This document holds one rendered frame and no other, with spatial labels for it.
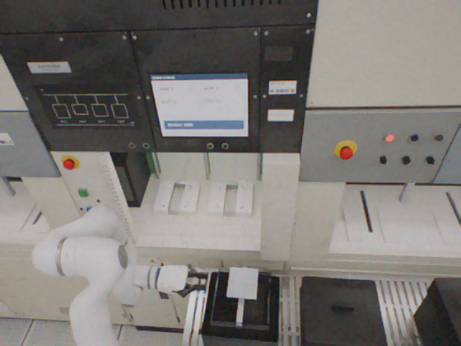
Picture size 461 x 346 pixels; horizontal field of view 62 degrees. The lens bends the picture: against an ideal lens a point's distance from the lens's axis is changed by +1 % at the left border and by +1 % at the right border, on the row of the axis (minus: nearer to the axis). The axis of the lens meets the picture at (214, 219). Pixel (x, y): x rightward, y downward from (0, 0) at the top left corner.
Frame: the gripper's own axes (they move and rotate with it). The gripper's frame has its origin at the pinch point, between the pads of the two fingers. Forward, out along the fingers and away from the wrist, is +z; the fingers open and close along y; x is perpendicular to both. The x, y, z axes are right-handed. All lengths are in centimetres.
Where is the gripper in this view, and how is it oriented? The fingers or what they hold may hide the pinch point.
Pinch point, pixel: (201, 281)
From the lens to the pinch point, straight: 135.8
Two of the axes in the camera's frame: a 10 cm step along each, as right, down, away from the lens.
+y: -1.4, 7.4, -6.6
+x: -0.7, -6.7, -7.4
